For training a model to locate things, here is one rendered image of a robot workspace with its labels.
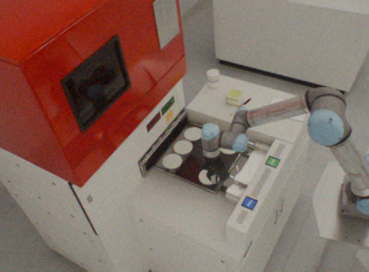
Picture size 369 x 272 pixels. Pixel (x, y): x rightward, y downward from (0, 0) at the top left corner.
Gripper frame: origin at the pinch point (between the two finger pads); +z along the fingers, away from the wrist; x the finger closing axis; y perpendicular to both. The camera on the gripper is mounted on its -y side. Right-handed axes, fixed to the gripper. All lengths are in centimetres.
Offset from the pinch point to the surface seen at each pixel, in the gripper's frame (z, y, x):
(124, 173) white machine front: -8.4, 24.4, 35.3
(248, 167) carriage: 3.3, 0.4, -19.7
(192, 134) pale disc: 1.4, 34.7, -8.8
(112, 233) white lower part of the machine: 17, 16, 52
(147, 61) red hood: -56, 32, 9
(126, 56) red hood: -66, 27, 19
